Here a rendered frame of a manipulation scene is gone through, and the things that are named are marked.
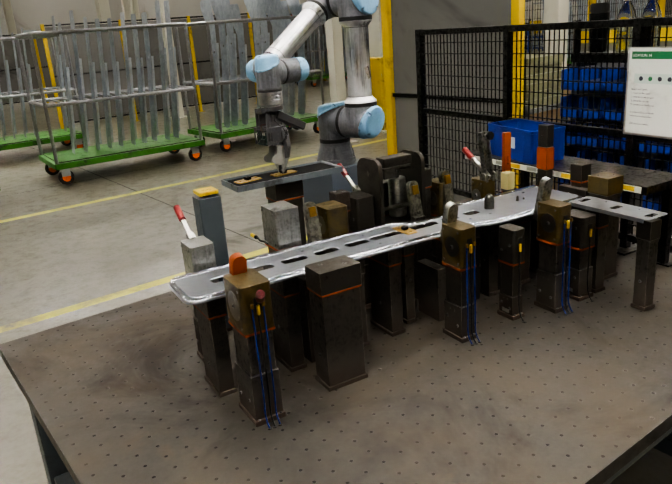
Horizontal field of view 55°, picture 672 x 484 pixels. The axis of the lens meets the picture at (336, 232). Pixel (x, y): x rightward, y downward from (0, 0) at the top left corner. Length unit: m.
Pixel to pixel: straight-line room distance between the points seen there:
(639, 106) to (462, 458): 1.54
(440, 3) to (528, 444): 3.67
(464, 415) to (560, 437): 0.22
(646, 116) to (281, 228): 1.38
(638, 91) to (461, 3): 2.27
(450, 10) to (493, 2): 0.37
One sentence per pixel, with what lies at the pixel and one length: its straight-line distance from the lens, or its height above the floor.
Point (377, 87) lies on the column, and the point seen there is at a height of 0.67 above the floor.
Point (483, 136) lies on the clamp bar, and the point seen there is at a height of 1.20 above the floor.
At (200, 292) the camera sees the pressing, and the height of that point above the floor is 1.00.
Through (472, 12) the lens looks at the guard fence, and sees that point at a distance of 4.58.
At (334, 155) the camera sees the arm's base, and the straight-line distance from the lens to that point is 2.43.
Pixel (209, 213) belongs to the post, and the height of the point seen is 1.09.
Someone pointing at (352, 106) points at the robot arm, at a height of 1.33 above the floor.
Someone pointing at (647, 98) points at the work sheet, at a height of 1.28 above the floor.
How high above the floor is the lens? 1.61
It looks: 18 degrees down
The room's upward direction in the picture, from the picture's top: 4 degrees counter-clockwise
